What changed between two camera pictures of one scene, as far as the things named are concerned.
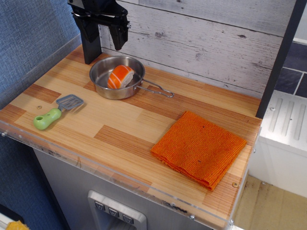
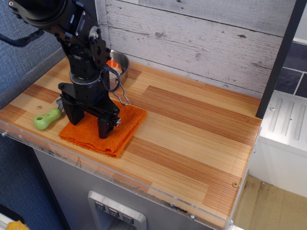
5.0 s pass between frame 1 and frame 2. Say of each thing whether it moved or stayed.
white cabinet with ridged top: stayed
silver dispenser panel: stayed
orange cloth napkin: moved
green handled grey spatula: stayed
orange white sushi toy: moved
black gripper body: moved
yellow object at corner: stayed
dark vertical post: stayed
